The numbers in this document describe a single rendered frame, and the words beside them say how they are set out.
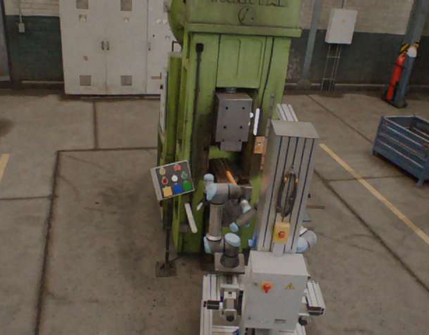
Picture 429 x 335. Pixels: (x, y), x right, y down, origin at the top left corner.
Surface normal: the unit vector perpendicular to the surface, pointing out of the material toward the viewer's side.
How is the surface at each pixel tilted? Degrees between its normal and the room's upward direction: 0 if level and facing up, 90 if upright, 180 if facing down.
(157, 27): 90
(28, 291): 0
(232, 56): 90
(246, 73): 90
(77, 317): 0
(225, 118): 90
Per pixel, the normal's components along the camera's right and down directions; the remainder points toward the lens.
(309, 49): 0.26, 0.46
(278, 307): 0.00, 0.45
